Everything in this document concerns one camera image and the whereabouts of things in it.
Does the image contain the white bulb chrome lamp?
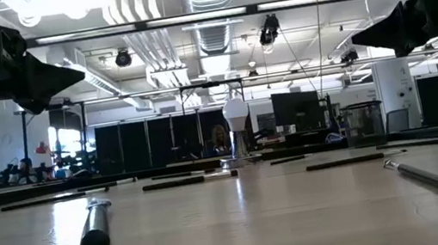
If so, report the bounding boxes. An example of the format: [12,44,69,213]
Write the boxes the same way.
[210,94,264,172]

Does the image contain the black monitor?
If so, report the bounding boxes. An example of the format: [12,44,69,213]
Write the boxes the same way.
[270,87,326,137]

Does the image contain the black overhead light bar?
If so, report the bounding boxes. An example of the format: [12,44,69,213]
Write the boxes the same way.
[0,0,361,54]

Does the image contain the black aluminium table frame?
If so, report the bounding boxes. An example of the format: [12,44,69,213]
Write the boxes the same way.
[0,123,438,209]

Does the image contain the grey office chair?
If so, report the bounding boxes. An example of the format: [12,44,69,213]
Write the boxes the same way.
[383,107,413,135]

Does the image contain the round black ceiling lamp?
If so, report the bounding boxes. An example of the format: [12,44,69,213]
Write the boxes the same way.
[114,47,134,69]

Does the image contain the thick black powder brush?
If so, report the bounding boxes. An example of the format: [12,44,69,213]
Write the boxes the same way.
[72,196,119,245]

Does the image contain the black neighbouring station frame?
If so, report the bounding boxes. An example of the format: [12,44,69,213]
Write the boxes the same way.
[11,55,382,187]

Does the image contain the white pillar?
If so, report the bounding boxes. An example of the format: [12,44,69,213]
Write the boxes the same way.
[369,55,423,134]

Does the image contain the black overhead camera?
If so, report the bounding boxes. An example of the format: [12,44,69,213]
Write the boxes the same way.
[256,12,283,46]

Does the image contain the small black hanging camera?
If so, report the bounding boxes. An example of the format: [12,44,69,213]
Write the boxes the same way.
[338,47,361,66]

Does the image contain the person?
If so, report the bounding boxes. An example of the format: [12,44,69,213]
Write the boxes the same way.
[209,122,232,156]
[33,140,58,181]

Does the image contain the black mesh pencil cup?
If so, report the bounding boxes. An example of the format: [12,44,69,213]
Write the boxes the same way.
[337,98,389,151]

